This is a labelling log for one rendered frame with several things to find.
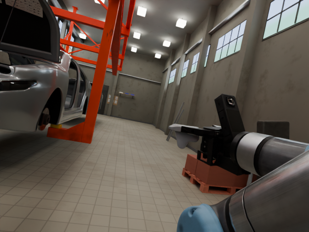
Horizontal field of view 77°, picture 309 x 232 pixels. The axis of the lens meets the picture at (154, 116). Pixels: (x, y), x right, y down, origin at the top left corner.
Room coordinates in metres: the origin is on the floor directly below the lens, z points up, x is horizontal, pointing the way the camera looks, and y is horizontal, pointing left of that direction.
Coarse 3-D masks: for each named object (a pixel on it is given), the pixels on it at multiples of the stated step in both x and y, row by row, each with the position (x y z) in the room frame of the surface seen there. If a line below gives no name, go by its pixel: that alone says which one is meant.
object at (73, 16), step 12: (108, 0) 3.37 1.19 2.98; (120, 0) 3.29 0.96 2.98; (132, 0) 4.02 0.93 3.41; (60, 12) 5.11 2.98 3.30; (72, 12) 5.17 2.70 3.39; (120, 12) 3.71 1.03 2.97; (132, 12) 5.50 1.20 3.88; (72, 24) 10.72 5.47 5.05; (84, 24) 5.38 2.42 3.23; (96, 24) 5.31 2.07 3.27; (120, 24) 4.25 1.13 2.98; (120, 36) 5.65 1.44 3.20; (60, 48) 8.77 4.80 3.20; (84, 48) 8.08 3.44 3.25; (96, 48) 8.18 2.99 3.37; (84, 60) 10.91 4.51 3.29
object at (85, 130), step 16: (112, 0) 3.16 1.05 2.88; (112, 16) 3.17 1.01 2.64; (112, 32) 3.18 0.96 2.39; (96, 64) 3.16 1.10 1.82; (96, 80) 3.16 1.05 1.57; (96, 96) 3.17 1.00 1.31; (96, 112) 3.18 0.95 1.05; (48, 128) 3.04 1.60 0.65; (64, 128) 3.19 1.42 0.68; (80, 128) 3.16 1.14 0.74
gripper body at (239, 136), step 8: (208, 128) 0.44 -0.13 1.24; (216, 128) 0.45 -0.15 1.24; (208, 136) 0.44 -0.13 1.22; (216, 136) 0.42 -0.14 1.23; (240, 136) 0.37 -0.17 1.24; (208, 144) 0.43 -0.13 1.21; (216, 144) 0.42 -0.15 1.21; (224, 144) 0.41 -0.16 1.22; (232, 144) 0.37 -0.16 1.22; (200, 152) 0.46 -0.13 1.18; (208, 152) 0.43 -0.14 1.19; (216, 152) 0.43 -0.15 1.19; (224, 152) 0.42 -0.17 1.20; (232, 152) 0.37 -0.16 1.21; (200, 160) 0.46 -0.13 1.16; (208, 160) 0.43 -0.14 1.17; (216, 160) 0.43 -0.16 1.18; (224, 160) 0.41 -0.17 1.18; (232, 160) 0.38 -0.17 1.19; (224, 168) 0.41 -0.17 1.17; (232, 168) 0.39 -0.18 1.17; (240, 168) 0.38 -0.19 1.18
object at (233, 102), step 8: (224, 96) 0.44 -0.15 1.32; (232, 96) 0.45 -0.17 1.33; (216, 104) 0.44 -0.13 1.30; (224, 104) 0.42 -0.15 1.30; (232, 104) 0.43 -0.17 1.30; (224, 112) 0.42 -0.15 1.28; (232, 112) 0.42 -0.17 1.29; (224, 120) 0.42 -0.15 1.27; (232, 120) 0.41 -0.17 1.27; (240, 120) 0.43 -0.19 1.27; (224, 128) 0.41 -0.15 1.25; (232, 128) 0.40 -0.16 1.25; (240, 128) 0.41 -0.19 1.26; (224, 136) 0.41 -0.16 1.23; (232, 136) 0.39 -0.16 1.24
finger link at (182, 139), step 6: (174, 126) 0.50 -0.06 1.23; (180, 126) 0.48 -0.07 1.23; (186, 126) 0.48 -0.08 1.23; (192, 126) 0.49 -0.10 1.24; (180, 132) 0.49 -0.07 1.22; (180, 138) 0.49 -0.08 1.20; (186, 138) 0.48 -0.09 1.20; (192, 138) 0.47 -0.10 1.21; (198, 138) 0.46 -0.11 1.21; (180, 144) 0.49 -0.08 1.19; (186, 144) 0.48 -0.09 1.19
